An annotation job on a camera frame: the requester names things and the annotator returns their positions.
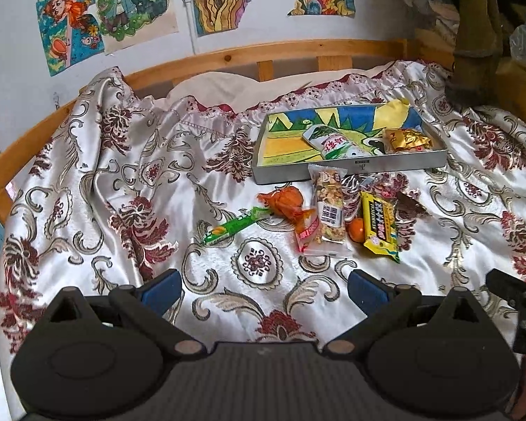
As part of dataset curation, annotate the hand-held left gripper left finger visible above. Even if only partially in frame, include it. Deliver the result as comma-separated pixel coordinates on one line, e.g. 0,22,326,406
40,269,208,358

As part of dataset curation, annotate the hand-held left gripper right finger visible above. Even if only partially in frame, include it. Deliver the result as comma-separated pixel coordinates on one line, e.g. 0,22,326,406
322,269,488,358

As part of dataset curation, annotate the white bed sheet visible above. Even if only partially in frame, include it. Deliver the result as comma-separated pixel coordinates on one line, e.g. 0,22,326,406
166,68,380,107

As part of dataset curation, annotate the floral satin blanket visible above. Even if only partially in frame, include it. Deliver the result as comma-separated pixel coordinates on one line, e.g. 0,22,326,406
0,59,526,421

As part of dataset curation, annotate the mandarin orange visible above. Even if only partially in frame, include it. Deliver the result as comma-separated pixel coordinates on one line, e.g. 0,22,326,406
348,218,368,245

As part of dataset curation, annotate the green stick snack packet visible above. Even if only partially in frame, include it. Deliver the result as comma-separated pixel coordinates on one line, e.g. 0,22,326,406
203,207,273,246

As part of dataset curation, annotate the yellow snack packet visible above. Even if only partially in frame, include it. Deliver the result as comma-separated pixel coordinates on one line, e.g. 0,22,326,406
360,191,400,264

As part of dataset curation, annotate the clear nut bar packet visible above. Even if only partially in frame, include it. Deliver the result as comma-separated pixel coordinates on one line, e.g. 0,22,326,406
308,164,349,243

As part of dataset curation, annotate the wooden bed frame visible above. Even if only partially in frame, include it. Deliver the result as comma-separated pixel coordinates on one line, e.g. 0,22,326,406
0,39,454,238

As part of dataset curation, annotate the brown plush toy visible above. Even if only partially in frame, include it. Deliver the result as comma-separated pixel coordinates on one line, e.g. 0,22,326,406
446,0,506,107

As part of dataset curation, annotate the gold foil snack packet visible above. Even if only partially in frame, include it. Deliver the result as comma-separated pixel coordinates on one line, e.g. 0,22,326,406
383,127,433,154

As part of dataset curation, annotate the dark brown snack packet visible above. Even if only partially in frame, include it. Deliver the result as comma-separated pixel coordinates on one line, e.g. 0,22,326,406
396,190,429,221

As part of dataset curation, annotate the seaweed painting wall poster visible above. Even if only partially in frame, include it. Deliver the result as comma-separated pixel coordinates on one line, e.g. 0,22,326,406
188,0,275,38

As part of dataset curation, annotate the white and green snack packet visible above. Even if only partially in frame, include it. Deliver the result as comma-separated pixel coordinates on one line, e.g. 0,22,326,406
302,125,371,161

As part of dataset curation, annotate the clear red-print snack packet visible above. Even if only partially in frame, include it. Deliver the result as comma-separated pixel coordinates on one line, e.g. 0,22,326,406
294,220,354,258

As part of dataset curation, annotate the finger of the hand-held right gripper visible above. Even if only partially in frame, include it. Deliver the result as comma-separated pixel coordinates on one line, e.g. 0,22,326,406
486,269,526,304

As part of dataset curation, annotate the blond figure wall poster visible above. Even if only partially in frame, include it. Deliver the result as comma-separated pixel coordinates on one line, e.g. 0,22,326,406
91,0,180,56

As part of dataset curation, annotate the orange snack packet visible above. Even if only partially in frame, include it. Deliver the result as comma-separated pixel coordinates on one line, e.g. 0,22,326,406
257,186,317,229

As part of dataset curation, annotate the orange-haired figure wall poster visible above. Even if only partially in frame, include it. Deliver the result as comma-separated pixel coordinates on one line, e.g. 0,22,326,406
36,0,106,76

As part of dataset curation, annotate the grey tray with painted liner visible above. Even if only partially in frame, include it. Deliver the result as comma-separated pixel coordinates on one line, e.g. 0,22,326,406
251,100,449,185

